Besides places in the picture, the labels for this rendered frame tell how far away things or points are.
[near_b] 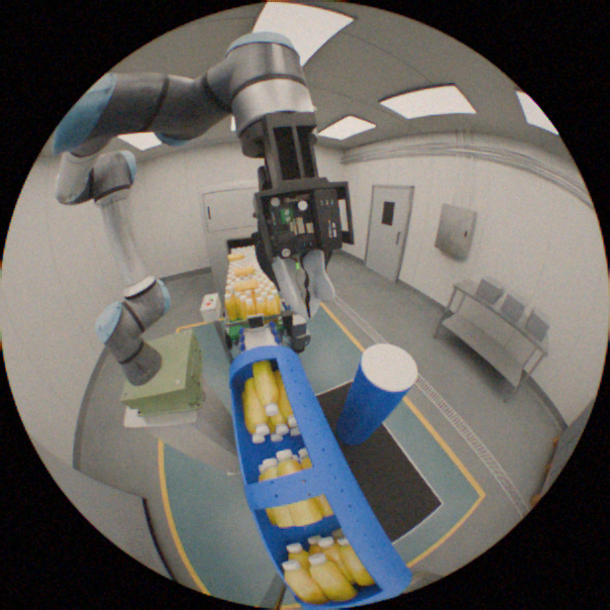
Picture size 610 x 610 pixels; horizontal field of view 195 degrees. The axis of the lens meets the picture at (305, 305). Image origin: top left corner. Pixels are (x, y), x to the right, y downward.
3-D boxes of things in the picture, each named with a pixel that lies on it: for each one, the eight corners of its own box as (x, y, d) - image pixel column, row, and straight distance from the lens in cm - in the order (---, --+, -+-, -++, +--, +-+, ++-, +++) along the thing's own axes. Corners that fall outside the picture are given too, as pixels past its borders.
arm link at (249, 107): (233, 123, 25) (302, 115, 26) (239, 155, 23) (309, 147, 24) (230, 84, 19) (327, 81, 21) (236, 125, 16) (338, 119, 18)
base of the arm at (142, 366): (124, 387, 73) (105, 367, 69) (137, 355, 81) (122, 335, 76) (154, 384, 63) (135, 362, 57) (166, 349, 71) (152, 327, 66)
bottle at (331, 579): (327, 597, 71) (301, 560, 62) (353, 588, 71) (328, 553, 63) (335, 604, 65) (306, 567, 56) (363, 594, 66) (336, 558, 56)
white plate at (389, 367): (427, 381, 90) (426, 382, 91) (400, 340, 103) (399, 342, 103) (374, 396, 76) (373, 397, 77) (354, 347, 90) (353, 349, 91)
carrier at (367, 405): (373, 440, 165) (363, 410, 172) (427, 383, 91) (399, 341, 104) (340, 448, 157) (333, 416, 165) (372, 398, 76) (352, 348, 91)
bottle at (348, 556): (356, 588, 65) (330, 549, 56) (359, 578, 71) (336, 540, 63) (385, 580, 63) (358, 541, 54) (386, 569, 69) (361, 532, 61)
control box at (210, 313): (205, 323, 124) (200, 309, 119) (208, 307, 141) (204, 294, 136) (219, 320, 122) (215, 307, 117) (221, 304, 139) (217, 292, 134)
